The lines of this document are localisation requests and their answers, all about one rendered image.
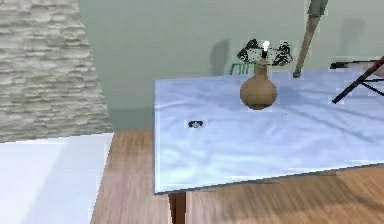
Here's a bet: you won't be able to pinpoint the green chair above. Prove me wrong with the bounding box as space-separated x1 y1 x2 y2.
228 61 258 77

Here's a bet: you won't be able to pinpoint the brown round vase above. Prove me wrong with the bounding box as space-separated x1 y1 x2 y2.
239 61 278 111

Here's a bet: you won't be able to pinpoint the pale blue table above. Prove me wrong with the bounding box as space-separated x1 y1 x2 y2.
152 65 384 224

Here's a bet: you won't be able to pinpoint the black and white flowers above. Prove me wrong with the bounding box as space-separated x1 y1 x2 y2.
236 38 294 67

